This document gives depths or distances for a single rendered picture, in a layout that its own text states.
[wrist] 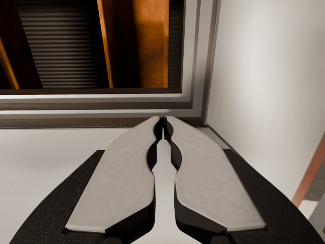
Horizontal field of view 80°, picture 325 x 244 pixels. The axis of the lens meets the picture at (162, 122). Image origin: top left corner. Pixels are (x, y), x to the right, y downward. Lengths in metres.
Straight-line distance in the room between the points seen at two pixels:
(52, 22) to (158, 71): 0.25
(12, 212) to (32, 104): 0.11
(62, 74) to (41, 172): 0.33
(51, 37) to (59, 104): 0.31
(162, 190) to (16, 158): 0.12
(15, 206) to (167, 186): 0.14
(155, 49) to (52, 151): 0.20
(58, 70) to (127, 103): 0.35
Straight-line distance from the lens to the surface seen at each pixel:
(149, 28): 0.30
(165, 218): 0.22
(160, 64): 0.30
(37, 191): 0.21
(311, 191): 0.57
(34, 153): 0.18
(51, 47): 0.49
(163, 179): 0.17
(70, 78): 0.49
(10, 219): 0.26
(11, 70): 0.32
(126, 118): 0.15
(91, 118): 0.16
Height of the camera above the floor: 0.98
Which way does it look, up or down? 60 degrees down
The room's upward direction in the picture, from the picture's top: 179 degrees clockwise
